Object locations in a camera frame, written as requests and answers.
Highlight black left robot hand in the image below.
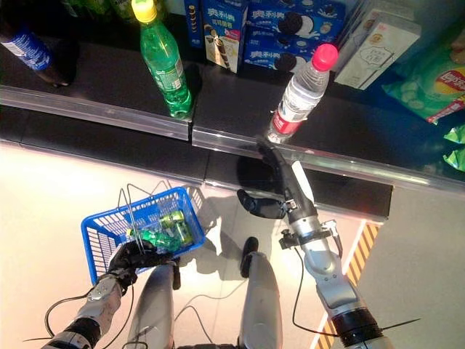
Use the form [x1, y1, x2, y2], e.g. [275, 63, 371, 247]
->
[108, 240, 174, 288]

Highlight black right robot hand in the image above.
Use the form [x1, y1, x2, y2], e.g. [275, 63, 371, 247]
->
[236, 140, 317, 223]

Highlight green Sprite bottle yellow cap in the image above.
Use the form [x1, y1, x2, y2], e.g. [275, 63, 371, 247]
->
[126, 228, 182, 252]
[130, 0, 193, 119]

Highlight blue plastic shopping basket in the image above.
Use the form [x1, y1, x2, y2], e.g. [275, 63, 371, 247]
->
[80, 183, 207, 286]

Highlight water bottle red label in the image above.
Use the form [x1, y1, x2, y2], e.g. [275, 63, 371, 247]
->
[267, 43, 339, 143]

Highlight silver left robot leg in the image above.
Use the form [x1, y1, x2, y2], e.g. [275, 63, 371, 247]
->
[126, 260, 182, 349]

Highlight silver robot leg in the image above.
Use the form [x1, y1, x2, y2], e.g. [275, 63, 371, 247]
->
[126, 260, 182, 349]
[238, 236, 283, 349]

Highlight silver right robot leg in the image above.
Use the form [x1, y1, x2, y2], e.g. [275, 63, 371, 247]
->
[238, 236, 283, 349]

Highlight dark robot pelvis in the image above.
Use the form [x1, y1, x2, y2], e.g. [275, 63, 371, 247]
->
[177, 343, 240, 349]

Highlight blue Oreo cookie box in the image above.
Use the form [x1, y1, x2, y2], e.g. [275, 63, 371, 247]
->
[242, 35, 321, 73]

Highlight green snack bag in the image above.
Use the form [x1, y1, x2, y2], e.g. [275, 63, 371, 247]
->
[381, 36, 465, 125]
[442, 124, 465, 145]
[441, 146, 465, 172]

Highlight cream carton round logo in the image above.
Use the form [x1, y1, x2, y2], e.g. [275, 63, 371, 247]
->
[333, 10, 423, 92]

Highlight blue red carton multipack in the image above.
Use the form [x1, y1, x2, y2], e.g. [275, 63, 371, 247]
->
[247, 0, 347, 41]

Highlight blue white carton box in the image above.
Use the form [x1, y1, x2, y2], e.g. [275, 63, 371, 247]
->
[183, 0, 203, 51]

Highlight white striped box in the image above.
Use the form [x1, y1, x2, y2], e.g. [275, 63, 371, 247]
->
[347, 0, 416, 23]

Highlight Pepsi bottle blue cap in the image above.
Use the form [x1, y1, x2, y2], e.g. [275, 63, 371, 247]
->
[0, 20, 79, 89]

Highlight thin black leg cable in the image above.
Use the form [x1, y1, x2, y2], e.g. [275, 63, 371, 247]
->
[174, 279, 250, 346]

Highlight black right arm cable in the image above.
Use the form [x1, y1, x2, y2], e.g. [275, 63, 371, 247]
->
[292, 246, 341, 335]

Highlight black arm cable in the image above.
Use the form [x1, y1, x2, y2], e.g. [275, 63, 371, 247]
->
[23, 276, 135, 349]
[292, 246, 341, 335]

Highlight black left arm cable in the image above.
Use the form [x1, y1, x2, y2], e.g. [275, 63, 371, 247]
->
[23, 276, 135, 349]

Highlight black shelf board clear rail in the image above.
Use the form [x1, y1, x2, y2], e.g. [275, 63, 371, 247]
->
[191, 65, 465, 193]
[0, 39, 194, 142]

